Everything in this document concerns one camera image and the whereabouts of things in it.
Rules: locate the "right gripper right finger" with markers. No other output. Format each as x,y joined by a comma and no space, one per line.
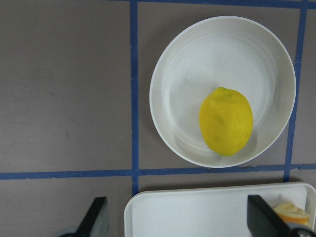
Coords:
262,221

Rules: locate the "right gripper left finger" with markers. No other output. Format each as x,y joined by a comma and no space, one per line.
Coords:
95,222

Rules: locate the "yellow lemon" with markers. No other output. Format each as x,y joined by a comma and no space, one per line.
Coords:
226,121

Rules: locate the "sliced yellow fruit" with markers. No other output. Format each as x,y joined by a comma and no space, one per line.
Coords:
290,213

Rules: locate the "cream rectangular tray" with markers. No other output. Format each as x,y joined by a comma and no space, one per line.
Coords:
208,212

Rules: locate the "cream round plate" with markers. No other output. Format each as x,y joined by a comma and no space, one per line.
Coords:
230,52

